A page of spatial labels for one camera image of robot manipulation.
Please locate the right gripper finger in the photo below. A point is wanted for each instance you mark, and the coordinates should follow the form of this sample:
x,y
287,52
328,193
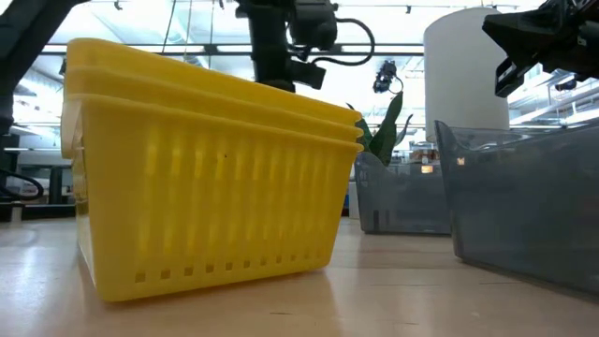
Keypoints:
x,y
512,75
529,33

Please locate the yellow plastic basket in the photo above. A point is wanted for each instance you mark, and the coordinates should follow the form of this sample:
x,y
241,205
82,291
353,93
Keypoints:
x,y
210,210
187,104
187,79

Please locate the grey translucent plastic basket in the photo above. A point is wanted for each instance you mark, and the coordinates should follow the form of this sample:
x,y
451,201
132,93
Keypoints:
x,y
529,210
402,201

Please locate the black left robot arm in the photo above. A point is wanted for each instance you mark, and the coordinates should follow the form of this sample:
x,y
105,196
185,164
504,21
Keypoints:
x,y
23,42

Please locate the black overhead beam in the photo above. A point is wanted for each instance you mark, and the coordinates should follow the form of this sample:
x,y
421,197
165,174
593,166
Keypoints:
x,y
398,48

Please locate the black hanging device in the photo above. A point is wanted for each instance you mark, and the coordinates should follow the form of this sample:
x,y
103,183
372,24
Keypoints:
x,y
386,76

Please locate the green snake plant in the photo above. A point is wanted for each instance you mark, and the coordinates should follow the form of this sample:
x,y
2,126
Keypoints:
x,y
387,131

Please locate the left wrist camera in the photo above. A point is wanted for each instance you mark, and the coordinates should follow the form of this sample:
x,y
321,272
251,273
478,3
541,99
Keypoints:
x,y
313,23

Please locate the black aluminium table frame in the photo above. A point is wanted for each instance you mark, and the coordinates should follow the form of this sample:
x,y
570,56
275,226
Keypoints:
x,y
47,211

